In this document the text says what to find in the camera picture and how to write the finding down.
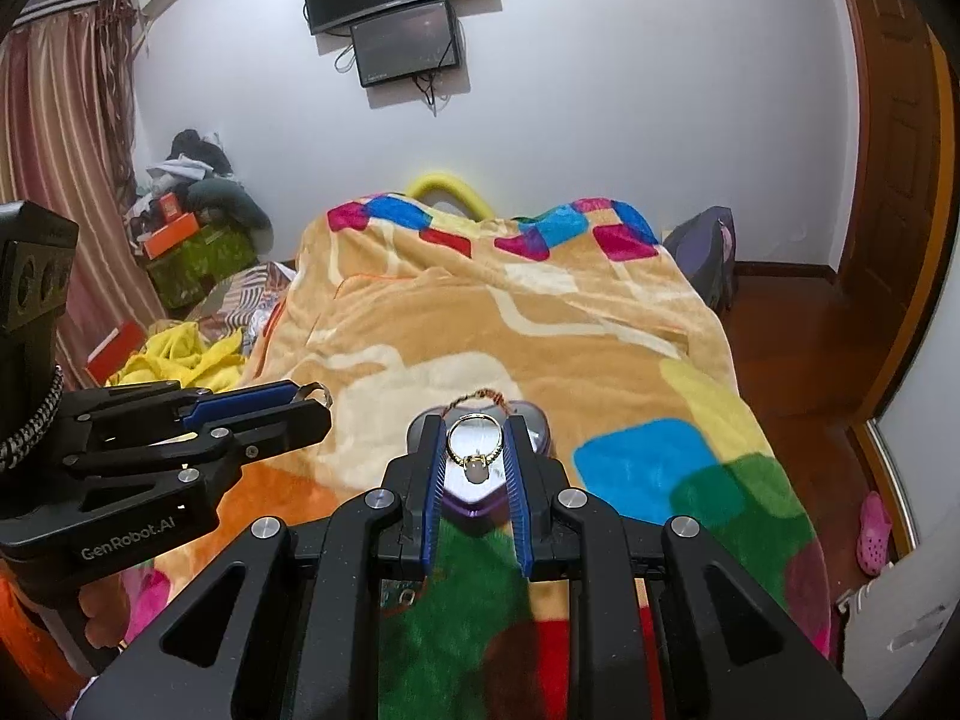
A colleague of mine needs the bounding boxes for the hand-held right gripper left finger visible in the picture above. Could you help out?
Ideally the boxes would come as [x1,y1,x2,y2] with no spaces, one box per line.
[71,414,449,720]

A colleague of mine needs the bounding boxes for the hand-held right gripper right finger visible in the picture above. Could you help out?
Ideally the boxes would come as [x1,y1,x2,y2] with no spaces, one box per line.
[502,416,865,720]

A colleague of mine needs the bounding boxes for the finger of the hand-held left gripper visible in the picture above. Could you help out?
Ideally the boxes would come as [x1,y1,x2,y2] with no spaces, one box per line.
[64,380,305,460]
[67,399,332,482]

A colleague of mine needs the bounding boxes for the purple heart-shaped jewelry box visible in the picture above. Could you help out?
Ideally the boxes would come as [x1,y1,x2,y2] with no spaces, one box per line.
[409,400,557,539]

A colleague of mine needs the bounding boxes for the gold ring with pale stone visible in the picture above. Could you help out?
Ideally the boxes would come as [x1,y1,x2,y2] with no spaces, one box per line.
[446,413,505,485]

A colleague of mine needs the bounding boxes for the yellow towel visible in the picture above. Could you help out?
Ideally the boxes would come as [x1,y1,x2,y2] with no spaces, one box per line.
[105,320,247,395]

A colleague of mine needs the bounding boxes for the striped patterned cloth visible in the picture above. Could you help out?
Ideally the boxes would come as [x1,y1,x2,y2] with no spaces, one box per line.
[191,262,297,361]

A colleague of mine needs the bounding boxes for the flat orange box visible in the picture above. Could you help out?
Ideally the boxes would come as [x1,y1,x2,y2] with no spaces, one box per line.
[85,320,147,386]

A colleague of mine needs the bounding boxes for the green patterned box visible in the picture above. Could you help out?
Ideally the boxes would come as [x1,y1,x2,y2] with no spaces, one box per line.
[146,221,256,310]

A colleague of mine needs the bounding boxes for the orange shoe box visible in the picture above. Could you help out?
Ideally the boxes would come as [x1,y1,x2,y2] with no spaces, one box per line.
[142,211,203,259]

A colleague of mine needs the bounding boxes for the colourful patchwork fleece blanket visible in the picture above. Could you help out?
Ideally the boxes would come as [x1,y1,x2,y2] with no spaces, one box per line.
[75,195,835,720]

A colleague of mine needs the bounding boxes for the grey neck pillow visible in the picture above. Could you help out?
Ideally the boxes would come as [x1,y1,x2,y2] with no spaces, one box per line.
[185,178,274,250]

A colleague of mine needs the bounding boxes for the pile of clothes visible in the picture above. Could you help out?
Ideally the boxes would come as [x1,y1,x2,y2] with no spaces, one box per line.
[124,128,248,241]

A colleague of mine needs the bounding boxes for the yellow foam hoop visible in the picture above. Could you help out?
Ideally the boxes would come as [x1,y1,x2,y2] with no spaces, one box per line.
[404,172,494,220]

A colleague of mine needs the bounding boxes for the purple backpack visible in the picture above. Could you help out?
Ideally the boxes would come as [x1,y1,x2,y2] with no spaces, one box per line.
[663,205,740,312]

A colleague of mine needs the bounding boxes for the striped brown curtain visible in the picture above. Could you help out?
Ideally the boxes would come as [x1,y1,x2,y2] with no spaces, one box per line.
[0,0,170,391]

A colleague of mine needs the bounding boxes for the pink clog shoe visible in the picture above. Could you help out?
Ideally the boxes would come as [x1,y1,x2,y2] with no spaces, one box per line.
[856,491,895,576]

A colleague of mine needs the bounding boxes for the white appliance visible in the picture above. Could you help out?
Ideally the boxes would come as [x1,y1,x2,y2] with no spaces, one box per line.
[832,532,960,698]

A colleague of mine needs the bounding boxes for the brown wooden door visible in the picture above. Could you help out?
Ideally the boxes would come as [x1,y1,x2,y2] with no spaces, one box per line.
[831,0,960,421]

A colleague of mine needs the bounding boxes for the black white braided cable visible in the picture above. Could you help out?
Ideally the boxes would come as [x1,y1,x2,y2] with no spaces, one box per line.
[0,364,67,470]

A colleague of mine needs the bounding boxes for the braided cord bracelet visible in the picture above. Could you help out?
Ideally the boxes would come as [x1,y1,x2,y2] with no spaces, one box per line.
[440,388,527,421]

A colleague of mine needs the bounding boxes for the small black wall monitor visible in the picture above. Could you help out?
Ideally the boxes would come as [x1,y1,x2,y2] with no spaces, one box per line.
[349,0,463,89]

